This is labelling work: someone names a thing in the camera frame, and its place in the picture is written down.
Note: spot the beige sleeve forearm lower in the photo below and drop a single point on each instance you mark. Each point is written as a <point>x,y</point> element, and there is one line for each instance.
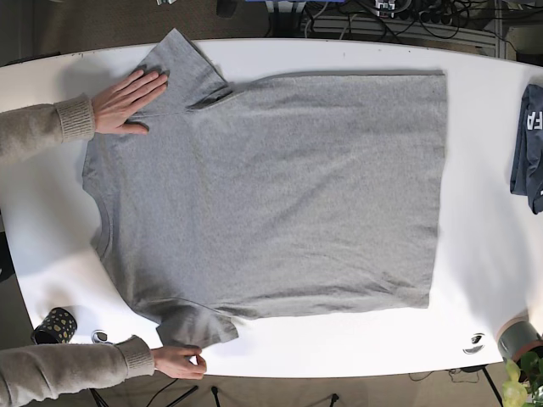
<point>39,372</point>

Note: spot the black gold-dotted cup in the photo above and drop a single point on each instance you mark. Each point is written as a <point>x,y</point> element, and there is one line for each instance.
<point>59,326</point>

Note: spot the beige sleeve forearm upper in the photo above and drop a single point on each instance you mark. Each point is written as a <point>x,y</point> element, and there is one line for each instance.
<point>28,131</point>

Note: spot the person's second hand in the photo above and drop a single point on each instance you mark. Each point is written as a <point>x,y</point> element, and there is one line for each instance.
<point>180,362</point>

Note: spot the person's hand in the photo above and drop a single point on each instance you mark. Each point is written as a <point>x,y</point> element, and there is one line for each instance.
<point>113,107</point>

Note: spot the navy blue T-shirt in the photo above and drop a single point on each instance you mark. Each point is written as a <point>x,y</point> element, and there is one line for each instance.
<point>526,175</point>

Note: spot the heather grey T-shirt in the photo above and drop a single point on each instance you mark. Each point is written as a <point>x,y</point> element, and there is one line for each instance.
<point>292,195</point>

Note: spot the grey plant pot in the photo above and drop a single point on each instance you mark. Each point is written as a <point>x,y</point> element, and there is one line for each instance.
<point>517,338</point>

